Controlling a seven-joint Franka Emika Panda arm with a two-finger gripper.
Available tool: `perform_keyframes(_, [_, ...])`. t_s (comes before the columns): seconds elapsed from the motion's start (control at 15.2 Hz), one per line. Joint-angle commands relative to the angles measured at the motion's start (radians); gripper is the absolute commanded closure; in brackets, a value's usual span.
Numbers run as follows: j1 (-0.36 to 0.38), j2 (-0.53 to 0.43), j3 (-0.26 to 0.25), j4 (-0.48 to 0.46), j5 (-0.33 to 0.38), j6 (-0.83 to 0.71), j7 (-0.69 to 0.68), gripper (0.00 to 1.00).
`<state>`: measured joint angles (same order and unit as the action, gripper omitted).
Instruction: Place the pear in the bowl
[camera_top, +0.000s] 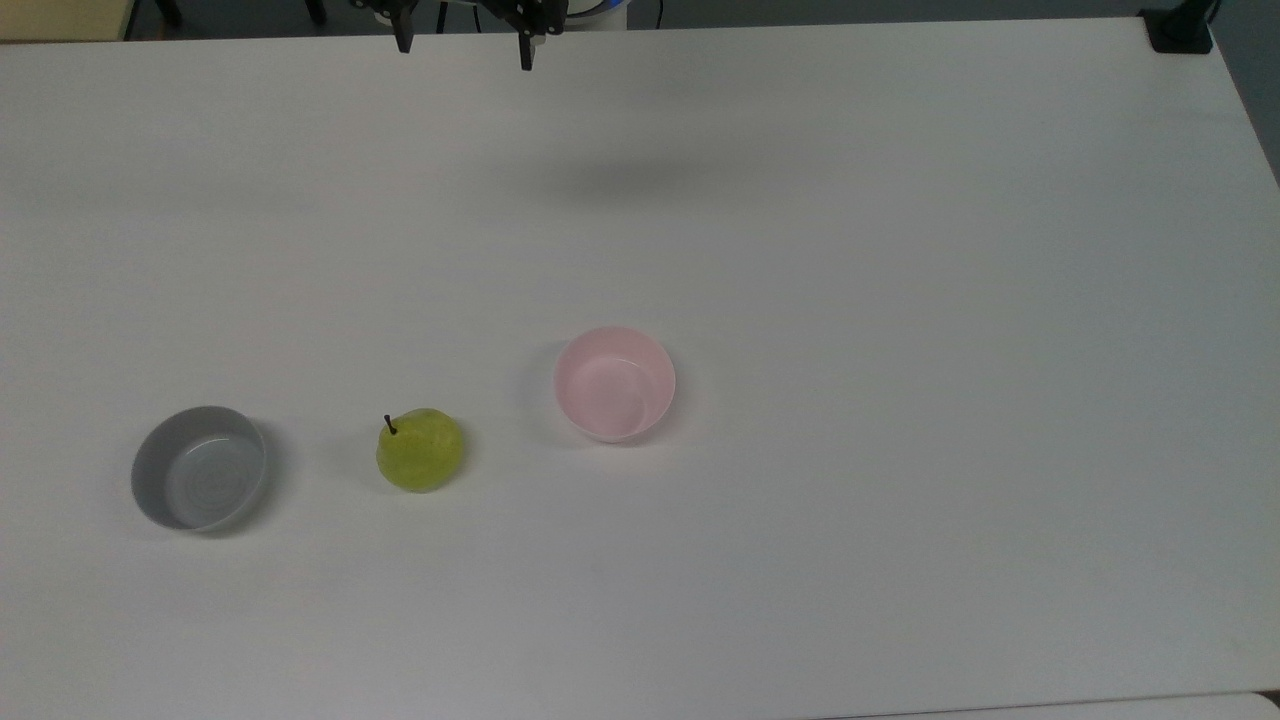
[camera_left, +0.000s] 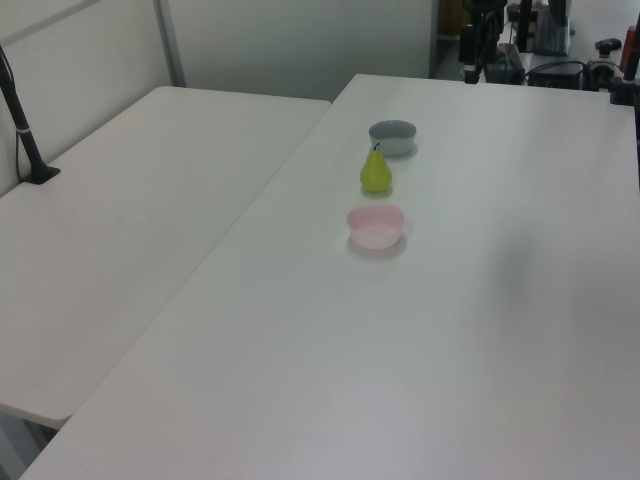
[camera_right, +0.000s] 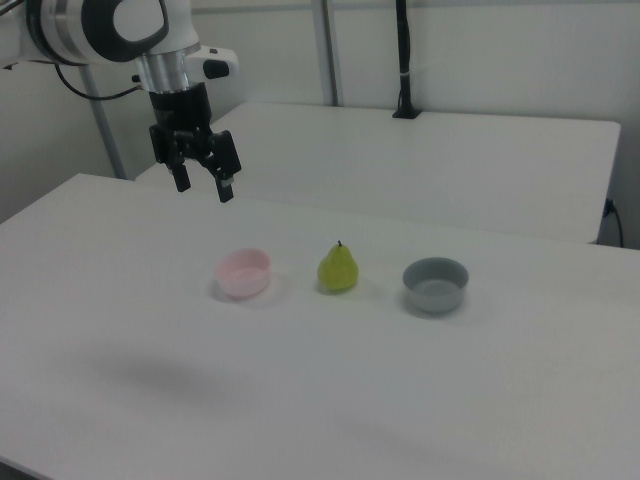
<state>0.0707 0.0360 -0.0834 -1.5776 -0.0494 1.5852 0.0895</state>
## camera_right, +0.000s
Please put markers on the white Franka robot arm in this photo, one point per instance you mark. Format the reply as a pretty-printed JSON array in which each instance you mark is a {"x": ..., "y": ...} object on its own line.
[{"x": 75, "y": 30}]

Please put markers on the pink bowl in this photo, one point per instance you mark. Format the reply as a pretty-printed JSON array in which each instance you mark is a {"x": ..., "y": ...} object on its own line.
[{"x": 245, "y": 286}]

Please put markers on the black stand pole with base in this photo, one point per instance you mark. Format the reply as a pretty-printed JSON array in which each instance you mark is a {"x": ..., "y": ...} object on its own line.
[{"x": 404, "y": 50}]

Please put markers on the grey partition post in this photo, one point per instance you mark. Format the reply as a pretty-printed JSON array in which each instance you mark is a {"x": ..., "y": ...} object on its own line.
[
  {"x": 328, "y": 50},
  {"x": 107, "y": 135}
]

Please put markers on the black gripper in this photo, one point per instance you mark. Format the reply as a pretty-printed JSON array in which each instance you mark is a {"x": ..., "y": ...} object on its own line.
[{"x": 180, "y": 107}]

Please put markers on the grey bowl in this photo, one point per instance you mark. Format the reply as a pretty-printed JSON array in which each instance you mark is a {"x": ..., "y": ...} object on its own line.
[{"x": 435, "y": 298}]

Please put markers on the green pear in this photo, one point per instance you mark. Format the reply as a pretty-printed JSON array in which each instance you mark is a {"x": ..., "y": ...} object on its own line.
[{"x": 337, "y": 272}]

